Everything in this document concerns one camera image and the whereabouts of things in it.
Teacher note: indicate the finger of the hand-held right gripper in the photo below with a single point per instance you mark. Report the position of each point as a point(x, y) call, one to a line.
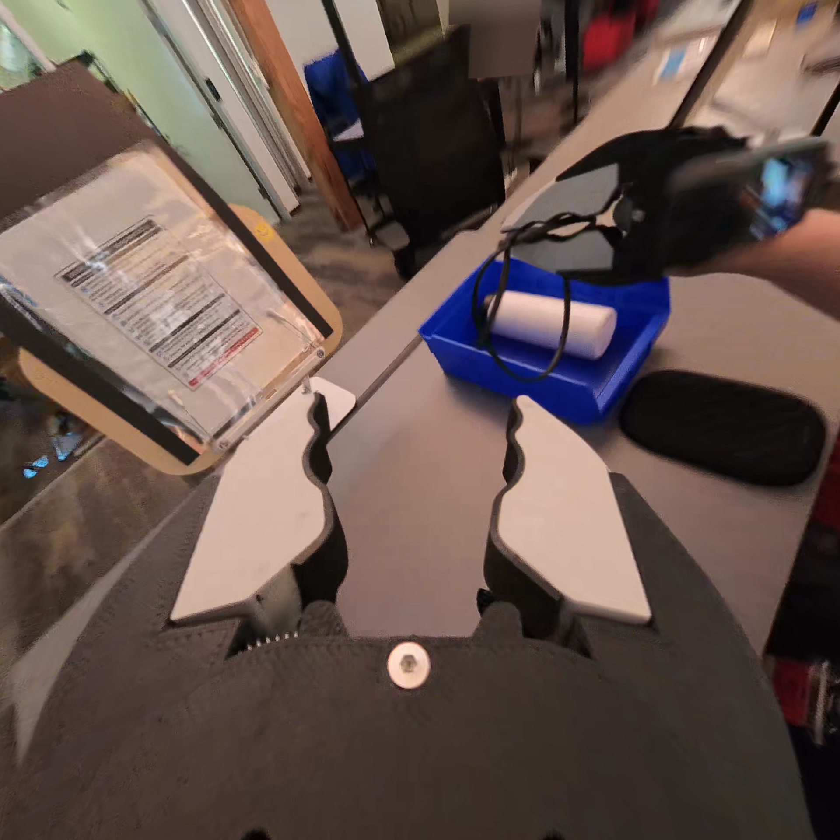
point(577, 253)
point(571, 193)

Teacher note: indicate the blue jacket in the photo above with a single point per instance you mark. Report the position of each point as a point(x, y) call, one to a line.
point(328, 105)

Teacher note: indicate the black mesh office chair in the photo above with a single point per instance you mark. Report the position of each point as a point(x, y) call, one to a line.
point(433, 151)

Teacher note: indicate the red plastic bin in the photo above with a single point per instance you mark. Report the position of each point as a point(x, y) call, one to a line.
point(807, 695)
point(607, 36)

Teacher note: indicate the black wrist rest pad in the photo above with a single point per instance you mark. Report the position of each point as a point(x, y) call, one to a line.
point(722, 426)

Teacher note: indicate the white bottle with black lid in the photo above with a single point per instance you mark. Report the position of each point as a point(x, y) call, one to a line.
point(544, 321)

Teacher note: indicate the printed paper sheet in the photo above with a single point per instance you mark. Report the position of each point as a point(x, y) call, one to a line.
point(682, 62)

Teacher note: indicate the black curved band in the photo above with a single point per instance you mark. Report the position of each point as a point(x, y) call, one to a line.
point(478, 308)

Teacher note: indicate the blue plastic bin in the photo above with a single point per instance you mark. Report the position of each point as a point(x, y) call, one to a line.
point(577, 387)

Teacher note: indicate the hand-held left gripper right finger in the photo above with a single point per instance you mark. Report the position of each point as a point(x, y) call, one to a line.
point(564, 525)

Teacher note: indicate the instruction sheet sign stand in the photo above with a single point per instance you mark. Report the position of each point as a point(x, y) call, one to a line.
point(131, 282)

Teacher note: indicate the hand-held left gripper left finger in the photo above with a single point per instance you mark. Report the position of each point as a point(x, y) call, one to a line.
point(256, 525)

